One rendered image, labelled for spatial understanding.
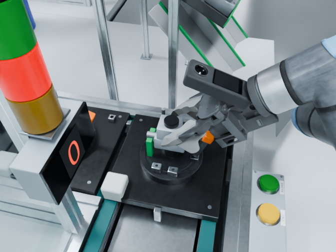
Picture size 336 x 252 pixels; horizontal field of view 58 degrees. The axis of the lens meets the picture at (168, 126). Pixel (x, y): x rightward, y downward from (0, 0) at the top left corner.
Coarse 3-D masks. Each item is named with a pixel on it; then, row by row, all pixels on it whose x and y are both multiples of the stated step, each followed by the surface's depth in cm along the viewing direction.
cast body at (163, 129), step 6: (162, 114) 61; (162, 120) 60; (168, 120) 59; (174, 120) 59; (180, 120) 60; (162, 126) 59; (168, 126) 58; (174, 126) 58; (180, 126) 59; (150, 132) 63; (156, 132) 60; (162, 132) 59; (168, 132) 59; (156, 138) 61; (162, 138) 60; (156, 144) 62; (174, 150) 62; (180, 150) 62
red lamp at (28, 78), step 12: (36, 48) 29; (0, 60) 27; (12, 60) 27; (24, 60) 28; (36, 60) 29; (0, 72) 28; (12, 72) 28; (24, 72) 29; (36, 72) 30; (48, 72) 32; (0, 84) 30; (12, 84) 29; (24, 84) 29; (36, 84) 30; (48, 84) 32; (12, 96) 30; (24, 96) 30; (36, 96) 31
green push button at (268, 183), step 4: (264, 176) 65; (268, 176) 65; (272, 176) 65; (260, 180) 64; (264, 180) 64; (268, 180) 64; (272, 180) 64; (276, 180) 64; (260, 184) 64; (264, 184) 63; (268, 184) 63; (272, 184) 63; (276, 184) 63; (264, 188) 63; (268, 188) 63; (272, 188) 63; (276, 188) 63
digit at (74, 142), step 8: (72, 128) 39; (72, 136) 39; (64, 144) 37; (72, 144) 39; (80, 144) 42; (64, 152) 37; (72, 152) 40; (80, 152) 42; (64, 160) 38; (72, 160) 40; (72, 168) 40
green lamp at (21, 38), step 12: (12, 0) 25; (0, 12) 24; (12, 12) 25; (24, 12) 26; (0, 24) 25; (12, 24) 26; (24, 24) 27; (0, 36) 26; (12, 36) 26; (24, 36) 27; (0, 48) 26; (12, 48) 27; (24, 48) 27
